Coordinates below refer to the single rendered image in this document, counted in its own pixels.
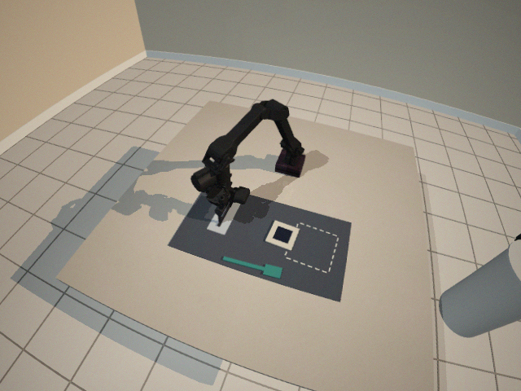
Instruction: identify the tan square tile with white border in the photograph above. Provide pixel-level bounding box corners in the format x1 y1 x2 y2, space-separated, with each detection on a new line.
265 221 300 250

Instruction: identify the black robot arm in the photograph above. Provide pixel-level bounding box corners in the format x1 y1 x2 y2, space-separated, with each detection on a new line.
190 99 304 206

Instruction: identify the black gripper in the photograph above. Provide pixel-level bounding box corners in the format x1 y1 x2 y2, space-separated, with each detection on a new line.
201 174 250 207

